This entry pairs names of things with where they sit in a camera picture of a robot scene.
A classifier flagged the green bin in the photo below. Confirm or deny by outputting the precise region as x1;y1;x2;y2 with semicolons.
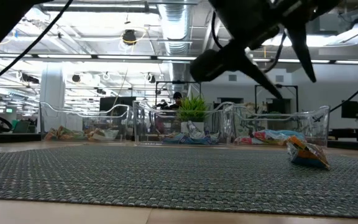
10;119;31;134

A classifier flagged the white column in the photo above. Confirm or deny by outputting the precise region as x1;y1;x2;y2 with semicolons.
39;70;66;131

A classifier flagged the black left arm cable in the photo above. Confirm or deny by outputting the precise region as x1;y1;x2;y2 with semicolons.
0;0;75;91

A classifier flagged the black side table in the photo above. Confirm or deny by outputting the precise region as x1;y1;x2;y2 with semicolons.
328;127;358;143

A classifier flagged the grey woven placemat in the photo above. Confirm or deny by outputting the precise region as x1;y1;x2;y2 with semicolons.
0;144;358;219

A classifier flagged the green potted plant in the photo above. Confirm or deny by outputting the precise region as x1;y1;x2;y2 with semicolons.
177;94;210;135

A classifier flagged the black wall box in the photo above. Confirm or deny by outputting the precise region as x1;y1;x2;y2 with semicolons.
341;100;358;119

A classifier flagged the black metal rig frame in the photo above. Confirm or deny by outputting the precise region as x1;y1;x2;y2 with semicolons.
254;83;300;114
155;80;203;110

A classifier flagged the black monitor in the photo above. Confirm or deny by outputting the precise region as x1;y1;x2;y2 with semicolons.
99;96;137;114

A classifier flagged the black hanging ceiling device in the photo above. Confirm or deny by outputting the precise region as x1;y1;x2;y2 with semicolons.
122;29;138;47

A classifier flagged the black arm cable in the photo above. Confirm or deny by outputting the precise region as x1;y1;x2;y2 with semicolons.
0;0;75;91
329;70;358;113

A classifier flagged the overhead LED strip bar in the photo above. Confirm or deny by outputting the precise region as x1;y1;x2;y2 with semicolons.
0;53;358;65

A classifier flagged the clear plastic bin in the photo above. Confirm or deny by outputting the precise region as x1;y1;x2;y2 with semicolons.
39;101;134;142
132;100;234;147
228;103;331;147

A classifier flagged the person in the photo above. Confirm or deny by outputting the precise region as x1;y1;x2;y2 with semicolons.
167;91;184;111

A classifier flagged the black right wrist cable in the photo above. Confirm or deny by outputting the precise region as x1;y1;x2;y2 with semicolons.
211;11;288;74

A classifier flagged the silver ventilation duct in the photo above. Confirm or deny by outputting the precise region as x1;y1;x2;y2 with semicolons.
157;2;196;57

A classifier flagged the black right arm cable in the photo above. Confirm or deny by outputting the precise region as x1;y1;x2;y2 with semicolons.
329;70;358;113

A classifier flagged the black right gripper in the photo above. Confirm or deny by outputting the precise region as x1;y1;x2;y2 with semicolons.
189;0;339;100

